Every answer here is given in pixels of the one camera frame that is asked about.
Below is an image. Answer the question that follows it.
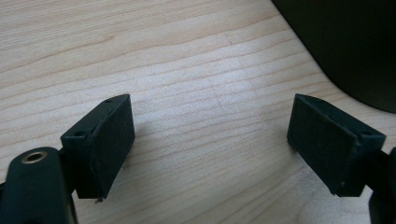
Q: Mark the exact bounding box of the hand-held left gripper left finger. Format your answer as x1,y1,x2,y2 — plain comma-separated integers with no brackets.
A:
60,93,136,200

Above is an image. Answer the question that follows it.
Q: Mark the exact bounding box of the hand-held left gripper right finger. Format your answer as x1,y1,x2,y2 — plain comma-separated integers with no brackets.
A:
286,92,387,198

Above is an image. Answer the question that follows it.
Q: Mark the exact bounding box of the dark brown divided box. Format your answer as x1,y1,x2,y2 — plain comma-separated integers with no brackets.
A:
270,0,396,114

